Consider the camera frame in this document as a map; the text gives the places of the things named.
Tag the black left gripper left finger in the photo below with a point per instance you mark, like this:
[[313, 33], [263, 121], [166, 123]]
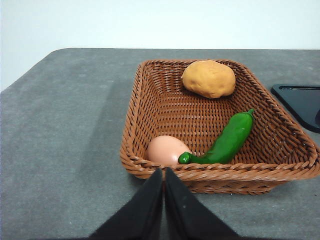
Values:
[[140, 215]]

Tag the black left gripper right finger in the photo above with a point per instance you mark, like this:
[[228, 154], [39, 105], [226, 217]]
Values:
[[187, 215]]

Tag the pale brown egg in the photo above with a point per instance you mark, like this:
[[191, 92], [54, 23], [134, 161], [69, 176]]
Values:
[[165, 150]]

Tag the green pepper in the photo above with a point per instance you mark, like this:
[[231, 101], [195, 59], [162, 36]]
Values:
[[230, 142]]

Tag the brown wicker basket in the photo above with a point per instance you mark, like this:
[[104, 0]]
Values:
[[190, 117]]

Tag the black rectangular tray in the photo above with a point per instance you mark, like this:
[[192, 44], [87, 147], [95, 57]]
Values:
[[302, 105]]

